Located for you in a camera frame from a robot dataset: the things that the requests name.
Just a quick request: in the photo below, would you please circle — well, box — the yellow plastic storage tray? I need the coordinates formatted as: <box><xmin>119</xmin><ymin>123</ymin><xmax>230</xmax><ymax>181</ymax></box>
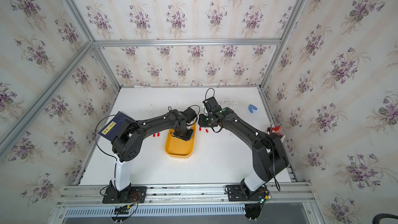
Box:
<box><xmin>164</xmin><ymin>124</ymin><xmax>197</xmax><ymax>159</ymax></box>

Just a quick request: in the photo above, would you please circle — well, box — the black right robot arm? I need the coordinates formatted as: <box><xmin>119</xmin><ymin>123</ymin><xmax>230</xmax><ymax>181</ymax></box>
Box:
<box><xmin>199</xmin><ymin>107</ymin><xmax>289</xmax><ymax>192</ymax></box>

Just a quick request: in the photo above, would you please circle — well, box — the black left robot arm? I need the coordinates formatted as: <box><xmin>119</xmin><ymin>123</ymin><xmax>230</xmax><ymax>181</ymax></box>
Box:
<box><xmin>95</xmin><ymin>107</ymin><xmax>198</xmax><ymax>192</ymax></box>

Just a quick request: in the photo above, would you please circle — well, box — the blue plastic clip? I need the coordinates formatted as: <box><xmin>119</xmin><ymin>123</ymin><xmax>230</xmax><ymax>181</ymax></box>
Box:
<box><xmin>248</xmin><ymin>104</ymin><xmax>258</xmax><ymax>113</ymax></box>

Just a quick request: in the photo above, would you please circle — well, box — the pink pen cup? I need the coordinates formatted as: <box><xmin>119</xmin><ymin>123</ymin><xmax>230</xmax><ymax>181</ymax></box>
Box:
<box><xmin>267</xmin><ymin>125</ymin><xmax>285</xmax><ymax>140</ymax></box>

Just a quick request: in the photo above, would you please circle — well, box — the dark blue notebook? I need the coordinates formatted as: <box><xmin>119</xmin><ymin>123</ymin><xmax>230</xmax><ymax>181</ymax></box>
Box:
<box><xmin>98</xmin><ymin>112</ymin><xmax>135</xmax><ymax>142</ymax></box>

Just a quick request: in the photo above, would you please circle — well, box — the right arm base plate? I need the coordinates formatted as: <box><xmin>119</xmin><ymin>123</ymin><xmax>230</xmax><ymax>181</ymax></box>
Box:
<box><xmin>224</xmin><ymin>184</ymin><xmax>270</xmax><ymax>203</ymax></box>

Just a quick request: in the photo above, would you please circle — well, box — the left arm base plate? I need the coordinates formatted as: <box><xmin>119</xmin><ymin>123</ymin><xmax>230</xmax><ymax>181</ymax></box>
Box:
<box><xmin>102</xmin><ymin>185</ymin><xmax>147</xmax><ymax>204</ymax></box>

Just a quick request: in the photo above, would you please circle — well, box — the aluminium mounting rail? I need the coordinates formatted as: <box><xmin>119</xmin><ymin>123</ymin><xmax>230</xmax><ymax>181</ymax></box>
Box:
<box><xmin>56</xmin><ymin>183</ymin><xmax>315</xmax><ymax>207</ymax></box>

